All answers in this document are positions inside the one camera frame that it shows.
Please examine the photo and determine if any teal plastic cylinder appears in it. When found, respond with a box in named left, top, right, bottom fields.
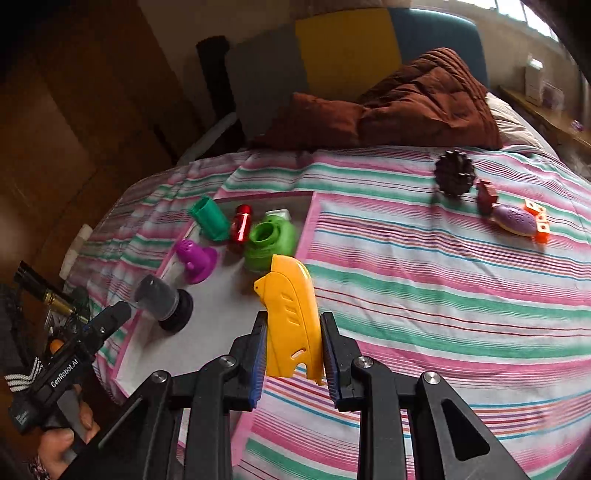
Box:
left=188, top=196, right=232, bottom=243

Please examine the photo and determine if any dark brown fluted mould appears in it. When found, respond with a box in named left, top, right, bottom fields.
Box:
left=434, top=150, right=477, bottom=199

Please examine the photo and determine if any black and gold bottle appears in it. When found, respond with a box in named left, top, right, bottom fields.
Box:
left=14, top=261, right=90, bottom=324

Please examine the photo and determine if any red metallic bottle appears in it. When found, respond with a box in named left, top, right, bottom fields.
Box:
left=229, top=204, right=253, bottom=252

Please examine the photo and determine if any window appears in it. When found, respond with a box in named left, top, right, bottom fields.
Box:
left=494, top=0, right=561, bottom=42

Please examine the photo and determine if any stack of white paper cups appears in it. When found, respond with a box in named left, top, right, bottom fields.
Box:
left=60, top=224, right=93, bottom=278

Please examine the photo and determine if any person's left hand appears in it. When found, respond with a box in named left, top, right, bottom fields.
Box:
left=38, top=398, right=100, bottom=472

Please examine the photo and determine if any purple packet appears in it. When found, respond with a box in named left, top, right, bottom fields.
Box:
left=542, top=82, right=565, bottom=109

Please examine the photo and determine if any brown quilted duvet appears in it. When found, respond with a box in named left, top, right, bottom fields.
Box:
left=360, top=47, right=502, bottom=148

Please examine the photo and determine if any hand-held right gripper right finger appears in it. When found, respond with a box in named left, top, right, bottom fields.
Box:
left=320, top=312, right=532, bottom=480

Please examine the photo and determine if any beige pillow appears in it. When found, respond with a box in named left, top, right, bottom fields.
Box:
left=485, top=92, right=555, bottom=153

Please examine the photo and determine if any brown pillow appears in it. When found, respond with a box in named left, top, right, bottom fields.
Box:
left=263, top=92, right=365, bottom=148

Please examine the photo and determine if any light green plastic pot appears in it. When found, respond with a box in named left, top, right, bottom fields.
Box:
left=243, top=217, right=297, bottom=273

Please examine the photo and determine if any wooden wardrobe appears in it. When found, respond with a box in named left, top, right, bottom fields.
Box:
left=0, top=0, right=208, bottom=296

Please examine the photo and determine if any purple plastic cap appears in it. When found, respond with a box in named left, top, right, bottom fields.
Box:
left=174, top=239, right=219, bottom=284

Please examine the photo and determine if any black white striped cuff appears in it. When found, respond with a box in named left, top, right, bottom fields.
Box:
left=4, top=364, right=43, bottom=394

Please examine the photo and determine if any small brown block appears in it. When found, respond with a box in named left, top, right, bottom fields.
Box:
left=475, top=179, right=499, bottom=215

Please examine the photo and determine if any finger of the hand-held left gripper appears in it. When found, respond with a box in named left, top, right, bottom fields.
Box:
left=83, top=301, right=132, bottom=352

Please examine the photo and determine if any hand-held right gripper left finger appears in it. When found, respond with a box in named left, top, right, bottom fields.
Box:
left=60, top=311, right=269, bottom=480

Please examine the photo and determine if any grey yellow blue headboard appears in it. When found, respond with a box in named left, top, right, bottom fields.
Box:
left=225, top=8, right=490, bottom=144

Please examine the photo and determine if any wooden window shelf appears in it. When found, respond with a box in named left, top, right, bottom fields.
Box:
left=499, top=85, right=591, bottom=148

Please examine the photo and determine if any white box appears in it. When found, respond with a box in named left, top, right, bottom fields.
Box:
left=525, top=55, right=546, bottom=104

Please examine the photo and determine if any yellow plastic shell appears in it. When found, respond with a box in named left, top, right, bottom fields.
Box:
left=253, top=254, right=325, bottom=386

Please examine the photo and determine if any purple oval brush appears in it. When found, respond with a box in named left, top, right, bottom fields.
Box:
left=490, top=203, right=539, bottom=237

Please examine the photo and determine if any grey jar black lid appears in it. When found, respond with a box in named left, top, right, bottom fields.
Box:
left=134, top=274, right=195, bottom=333

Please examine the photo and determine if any striped bed sheet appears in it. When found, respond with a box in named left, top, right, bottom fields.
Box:
left=65, top=145, right=591, bottom=480

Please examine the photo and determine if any white tray pink rim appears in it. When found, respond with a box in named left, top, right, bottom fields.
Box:
left=112, top=191, right=320, bottom=467

